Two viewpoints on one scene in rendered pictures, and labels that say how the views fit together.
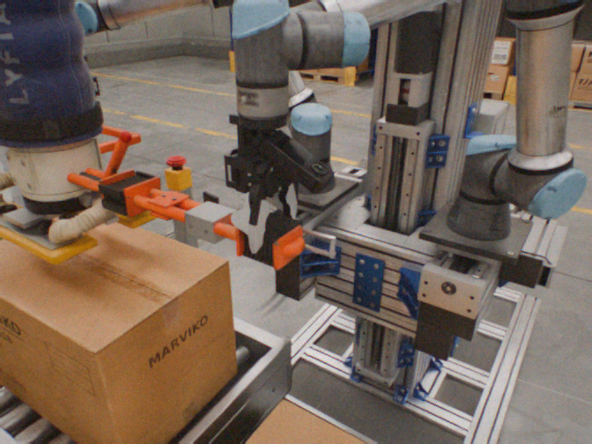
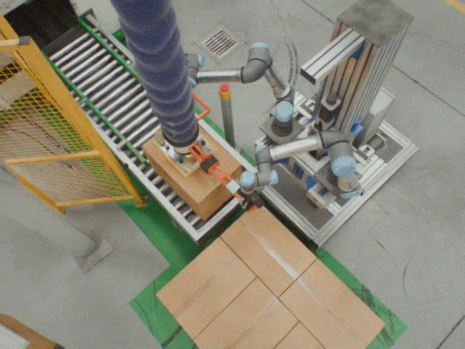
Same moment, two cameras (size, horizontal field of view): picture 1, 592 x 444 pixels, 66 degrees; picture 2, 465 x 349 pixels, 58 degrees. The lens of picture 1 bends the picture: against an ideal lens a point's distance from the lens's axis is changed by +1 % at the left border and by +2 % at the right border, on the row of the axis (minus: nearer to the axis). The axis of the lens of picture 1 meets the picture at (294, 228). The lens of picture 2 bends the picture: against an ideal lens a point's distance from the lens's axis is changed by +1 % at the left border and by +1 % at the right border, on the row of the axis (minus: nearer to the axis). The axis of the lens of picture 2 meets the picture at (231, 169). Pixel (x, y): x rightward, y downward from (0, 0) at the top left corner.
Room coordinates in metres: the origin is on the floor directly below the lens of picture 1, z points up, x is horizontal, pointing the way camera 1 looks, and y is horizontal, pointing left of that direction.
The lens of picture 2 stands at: (-0.13, -0.16, 3.49)
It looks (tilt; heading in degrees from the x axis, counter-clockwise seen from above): 66 degrees down; 20
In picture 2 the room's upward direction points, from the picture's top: 7 degrees counter-clockwise
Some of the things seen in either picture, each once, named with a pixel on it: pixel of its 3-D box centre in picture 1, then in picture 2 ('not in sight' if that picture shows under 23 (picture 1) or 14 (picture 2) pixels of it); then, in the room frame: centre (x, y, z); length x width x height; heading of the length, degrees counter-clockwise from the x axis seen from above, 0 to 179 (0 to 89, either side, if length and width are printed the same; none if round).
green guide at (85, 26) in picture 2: not in sight; (134, 68); (1.86, 1.34, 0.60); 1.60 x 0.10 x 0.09; 57
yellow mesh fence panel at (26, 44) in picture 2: not in sight; (47, 154); (0.75, 1.45, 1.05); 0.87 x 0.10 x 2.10; 109
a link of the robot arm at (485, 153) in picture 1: (493, 164); not in sight; (1.01, -0.46, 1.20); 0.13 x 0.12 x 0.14; 22
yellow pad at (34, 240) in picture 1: (29, 224); (174, 154); (0.91, 0.59, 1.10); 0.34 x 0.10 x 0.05; 57
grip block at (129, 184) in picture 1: (131, 192); (209, 163); (0.85, 0.33, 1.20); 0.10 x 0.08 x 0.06; 147
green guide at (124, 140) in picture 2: not in sight; (84, 104); (1.42, 1.63, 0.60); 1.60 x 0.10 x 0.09; 57
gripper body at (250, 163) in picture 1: (260, 153); (246, 190); (0.67, 0.05, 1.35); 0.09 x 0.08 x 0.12; 56
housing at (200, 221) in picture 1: (210, 222); (233, 188); (0.73, 0.15, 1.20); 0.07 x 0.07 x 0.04; 57
